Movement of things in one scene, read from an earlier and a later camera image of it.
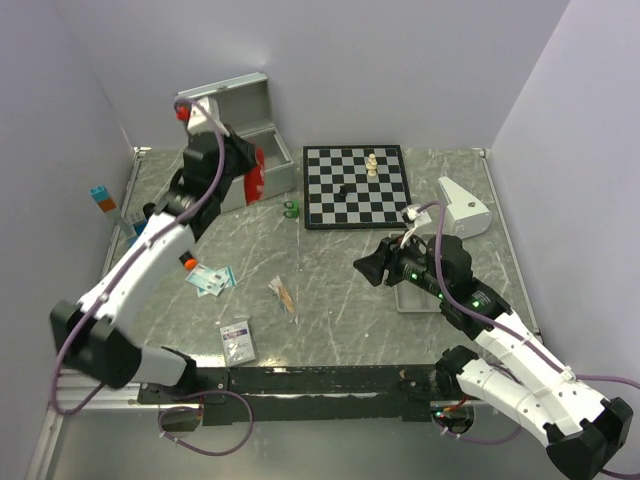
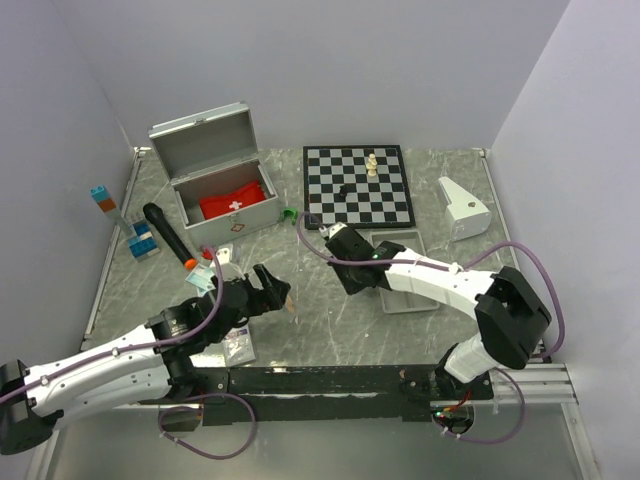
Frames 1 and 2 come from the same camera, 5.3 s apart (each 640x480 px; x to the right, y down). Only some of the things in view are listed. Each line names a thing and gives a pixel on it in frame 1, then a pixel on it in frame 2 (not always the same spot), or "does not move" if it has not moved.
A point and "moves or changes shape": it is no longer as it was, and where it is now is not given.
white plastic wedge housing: (466, 215) does not move
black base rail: (287, 394) does not move
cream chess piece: (372, 163) does not move
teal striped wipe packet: (211, 282) does not move
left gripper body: (238, 161) → (250, 308)
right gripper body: (406, 261) → (349, 277)
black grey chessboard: (358, 186) does not move
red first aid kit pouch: (254, 179) moves or changes shape
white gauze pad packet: (237, 343) does not move
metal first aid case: (245, 105) moves or changes shape
